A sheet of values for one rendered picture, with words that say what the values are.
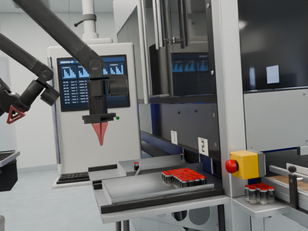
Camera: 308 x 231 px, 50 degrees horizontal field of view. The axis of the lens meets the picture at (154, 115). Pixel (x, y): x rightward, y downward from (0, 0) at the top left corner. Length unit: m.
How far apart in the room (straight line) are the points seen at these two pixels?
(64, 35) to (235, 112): 0.57
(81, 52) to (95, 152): 1.04
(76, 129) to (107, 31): 4.85
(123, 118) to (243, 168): 1.11
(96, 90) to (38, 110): 5.50
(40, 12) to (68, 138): 1.06
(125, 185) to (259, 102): 0.59
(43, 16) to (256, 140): 0.75
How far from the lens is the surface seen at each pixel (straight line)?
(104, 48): 1.96
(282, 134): 1.14
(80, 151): 1.97
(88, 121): 1.01
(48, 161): 6.58
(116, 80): 1.03
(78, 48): 1.02
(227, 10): 1.07
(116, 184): 1.29
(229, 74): 1.04
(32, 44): 6.61
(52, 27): 1.03
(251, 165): 0.99
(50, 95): 1.46
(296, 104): 1.17
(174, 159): 1.69
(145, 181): 1.31
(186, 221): 1.17
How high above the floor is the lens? 1.21
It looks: 3 degrees down
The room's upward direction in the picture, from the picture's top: 4 degrees counter-clockwise
